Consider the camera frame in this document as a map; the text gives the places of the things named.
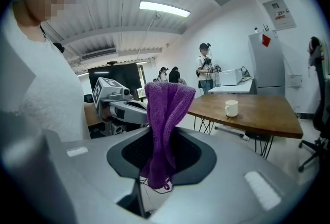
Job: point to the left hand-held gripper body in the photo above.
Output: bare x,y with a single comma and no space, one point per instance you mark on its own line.
101,91

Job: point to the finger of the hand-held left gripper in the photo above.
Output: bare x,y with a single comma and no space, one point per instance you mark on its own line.
134,114

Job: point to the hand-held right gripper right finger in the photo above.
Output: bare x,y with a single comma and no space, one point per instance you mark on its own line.
219,192

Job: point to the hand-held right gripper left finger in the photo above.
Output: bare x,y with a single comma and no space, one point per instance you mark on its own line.
90,166

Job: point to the purple towel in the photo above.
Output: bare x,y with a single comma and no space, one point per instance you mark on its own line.
165,114

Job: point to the white mug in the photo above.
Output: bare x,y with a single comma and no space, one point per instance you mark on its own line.
231,109

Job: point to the person's left forearm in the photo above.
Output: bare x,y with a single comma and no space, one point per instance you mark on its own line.
91,114

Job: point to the large black monitor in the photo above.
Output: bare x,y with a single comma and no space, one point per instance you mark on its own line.
116,73

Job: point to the black webcam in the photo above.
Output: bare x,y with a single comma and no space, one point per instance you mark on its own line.
112,63

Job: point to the ceiling air conditioner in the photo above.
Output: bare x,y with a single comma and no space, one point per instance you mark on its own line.
99,54

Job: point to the person's torso in light shirt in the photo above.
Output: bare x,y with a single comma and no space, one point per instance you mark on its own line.
51,88

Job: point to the black metal table legs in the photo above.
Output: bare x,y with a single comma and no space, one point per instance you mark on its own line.
265,157

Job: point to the white power strip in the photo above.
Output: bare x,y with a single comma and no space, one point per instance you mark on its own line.
245,137

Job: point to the clear water bottle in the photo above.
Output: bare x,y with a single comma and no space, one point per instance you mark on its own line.
218,82

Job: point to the white desk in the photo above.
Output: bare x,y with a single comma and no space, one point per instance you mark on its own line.
232,88

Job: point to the white microwave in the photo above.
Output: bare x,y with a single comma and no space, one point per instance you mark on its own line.
229,78

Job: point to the long ceiling light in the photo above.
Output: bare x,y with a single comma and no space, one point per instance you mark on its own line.
165,8

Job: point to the grey refrigerator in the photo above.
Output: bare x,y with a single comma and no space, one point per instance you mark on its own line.
266,68

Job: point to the black office chair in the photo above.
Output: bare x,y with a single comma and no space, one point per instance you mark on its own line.
322,104

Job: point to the red sticker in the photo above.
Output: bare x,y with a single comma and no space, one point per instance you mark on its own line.
266,40

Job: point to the light jacket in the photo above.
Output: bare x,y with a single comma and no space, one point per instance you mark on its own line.
315,50

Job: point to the white wall sign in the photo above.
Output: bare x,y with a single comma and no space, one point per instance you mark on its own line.
294,80

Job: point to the grey wall panel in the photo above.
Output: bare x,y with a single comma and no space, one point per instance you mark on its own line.
279,14

